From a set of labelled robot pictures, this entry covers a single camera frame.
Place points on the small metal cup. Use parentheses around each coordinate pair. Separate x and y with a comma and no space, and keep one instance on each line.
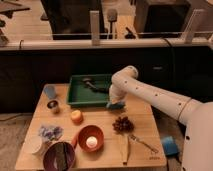
(53,106)

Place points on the green plastic tray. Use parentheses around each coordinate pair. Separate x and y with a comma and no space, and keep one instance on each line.
(80,95)

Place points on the orange apple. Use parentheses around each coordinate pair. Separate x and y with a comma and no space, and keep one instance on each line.
(76,116)

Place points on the dark sponge in purple bowl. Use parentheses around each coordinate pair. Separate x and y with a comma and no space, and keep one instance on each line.
(61,159)

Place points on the silver fork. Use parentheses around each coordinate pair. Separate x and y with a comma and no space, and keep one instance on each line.
(135,138)

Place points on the purple bowl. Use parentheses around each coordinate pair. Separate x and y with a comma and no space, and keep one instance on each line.
(49,161)

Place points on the wooden table board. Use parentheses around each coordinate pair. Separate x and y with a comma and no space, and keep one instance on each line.
(108,157)

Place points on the white cup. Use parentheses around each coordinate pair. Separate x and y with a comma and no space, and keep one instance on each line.
(35,145)

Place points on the bunch of dark grapes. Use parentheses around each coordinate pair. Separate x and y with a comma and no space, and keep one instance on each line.
(123,125)

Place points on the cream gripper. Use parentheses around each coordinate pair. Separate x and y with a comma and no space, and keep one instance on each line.
(116,99)

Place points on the crumpled blue white cloth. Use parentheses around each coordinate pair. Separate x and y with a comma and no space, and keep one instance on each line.
(50,132)

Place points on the blue sponge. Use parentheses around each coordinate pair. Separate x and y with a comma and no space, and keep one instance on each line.
(119,105)

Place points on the metal rail barrier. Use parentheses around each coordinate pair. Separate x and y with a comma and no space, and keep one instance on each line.
(96,43)

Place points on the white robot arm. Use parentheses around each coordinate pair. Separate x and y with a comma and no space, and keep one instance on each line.
(195,115)

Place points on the white egg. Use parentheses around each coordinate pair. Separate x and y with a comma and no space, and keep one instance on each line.
(91,142)

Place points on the wooden spatula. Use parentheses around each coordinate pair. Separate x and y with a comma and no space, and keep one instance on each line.
(124,147)

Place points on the orange bowl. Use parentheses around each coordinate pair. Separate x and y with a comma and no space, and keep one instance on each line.
(88,131)

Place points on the light blue plastic cup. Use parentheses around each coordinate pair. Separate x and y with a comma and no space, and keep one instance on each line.
(49,90)

